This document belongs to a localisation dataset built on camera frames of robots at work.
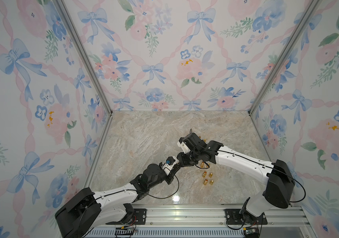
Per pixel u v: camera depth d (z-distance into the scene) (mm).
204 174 858
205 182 821
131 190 586
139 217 734
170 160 669
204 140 1014
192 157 661
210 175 865
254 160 482
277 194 417
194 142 635
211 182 835
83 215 410
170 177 703
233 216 733
